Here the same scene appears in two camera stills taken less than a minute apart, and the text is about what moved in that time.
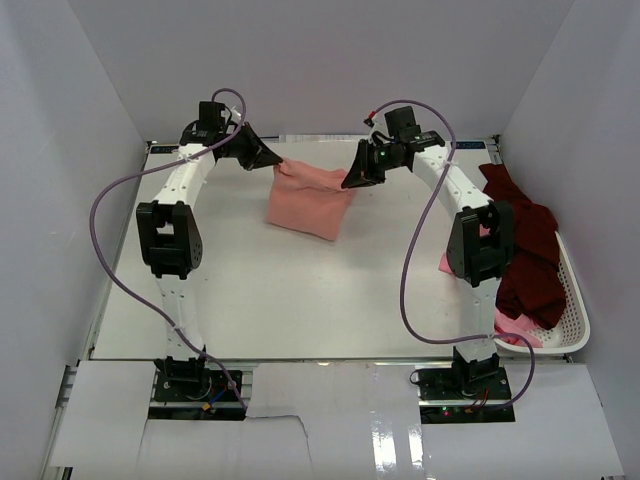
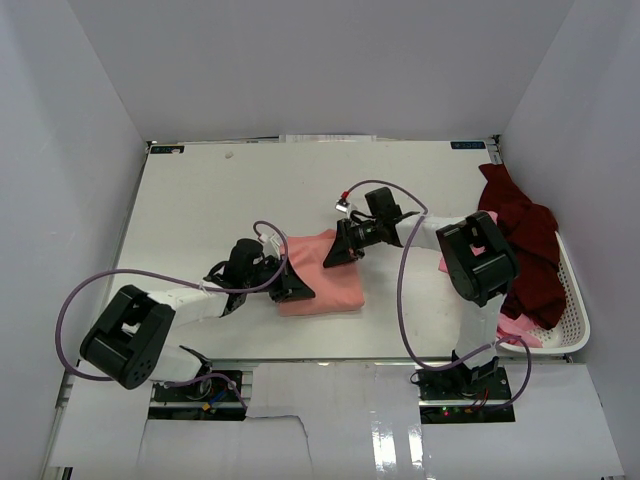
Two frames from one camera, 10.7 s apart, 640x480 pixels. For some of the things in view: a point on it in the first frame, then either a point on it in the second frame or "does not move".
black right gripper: (362, 172) -> (345, 247)
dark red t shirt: (534, 290) does not move
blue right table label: (470, 145) does not move
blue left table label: (162, 149) does not move
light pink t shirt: (503, 325) does not move
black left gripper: (258, 154) -> (290, 286)
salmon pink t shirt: (308, 198) -> (335, 288)
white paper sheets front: (332, 421) does not move
